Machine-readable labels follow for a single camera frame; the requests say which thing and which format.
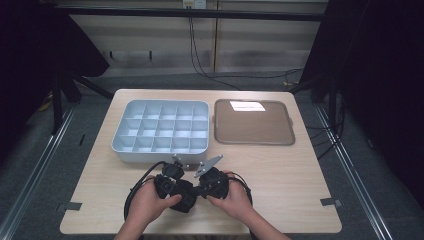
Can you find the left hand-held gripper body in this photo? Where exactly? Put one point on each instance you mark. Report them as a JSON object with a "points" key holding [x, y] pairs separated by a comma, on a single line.
{"points": [[168, 183]]}

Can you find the black metal stand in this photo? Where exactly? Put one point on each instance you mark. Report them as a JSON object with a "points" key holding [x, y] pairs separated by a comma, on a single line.
{"points": [[331, 103], [57, 106]]}

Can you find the black curtain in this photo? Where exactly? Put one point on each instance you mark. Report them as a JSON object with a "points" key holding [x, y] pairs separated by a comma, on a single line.
{"points": [[383, 83], [30, 50]]}

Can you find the metal floor rail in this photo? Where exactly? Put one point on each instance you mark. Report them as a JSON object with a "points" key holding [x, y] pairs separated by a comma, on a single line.
{"points": [[353, 173], [40, 166]]}

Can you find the black horizontal metal bar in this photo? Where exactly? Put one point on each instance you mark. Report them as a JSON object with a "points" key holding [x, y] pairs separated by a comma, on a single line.
{"points": [[166, 13]]}

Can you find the white paper label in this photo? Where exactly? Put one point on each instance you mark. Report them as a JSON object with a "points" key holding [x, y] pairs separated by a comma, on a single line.
{"points": [[247, 106]]}

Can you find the person's right hand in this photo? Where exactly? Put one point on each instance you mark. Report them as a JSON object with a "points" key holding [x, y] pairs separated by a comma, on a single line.
{"points": [[235, 200]]}

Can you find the small black floor object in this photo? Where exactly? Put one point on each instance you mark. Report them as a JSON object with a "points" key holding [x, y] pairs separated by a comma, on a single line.
{"points": [[82, 140]]}

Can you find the white wall socket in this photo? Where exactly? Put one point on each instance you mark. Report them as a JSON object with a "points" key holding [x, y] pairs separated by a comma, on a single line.
{"points": [[194, 4]]}

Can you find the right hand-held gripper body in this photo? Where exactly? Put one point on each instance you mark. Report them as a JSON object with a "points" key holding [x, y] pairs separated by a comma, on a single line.
{"points": [[215, 185]]}

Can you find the grey tape strip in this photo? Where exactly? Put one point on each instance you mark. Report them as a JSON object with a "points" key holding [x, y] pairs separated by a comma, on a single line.
{"points": [[330, 202], [69, 206]]}

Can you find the brown square tray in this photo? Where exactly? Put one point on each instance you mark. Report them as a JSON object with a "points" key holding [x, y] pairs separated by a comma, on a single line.
{"points": [[255, 128]]}

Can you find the white divided organizer box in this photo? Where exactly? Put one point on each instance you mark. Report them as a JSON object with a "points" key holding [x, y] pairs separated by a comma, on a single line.
{"points": [[160, 126]]}

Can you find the person's left hand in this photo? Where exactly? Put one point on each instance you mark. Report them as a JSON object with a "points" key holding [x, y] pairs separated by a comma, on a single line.
{"points": [[146, 206]]}

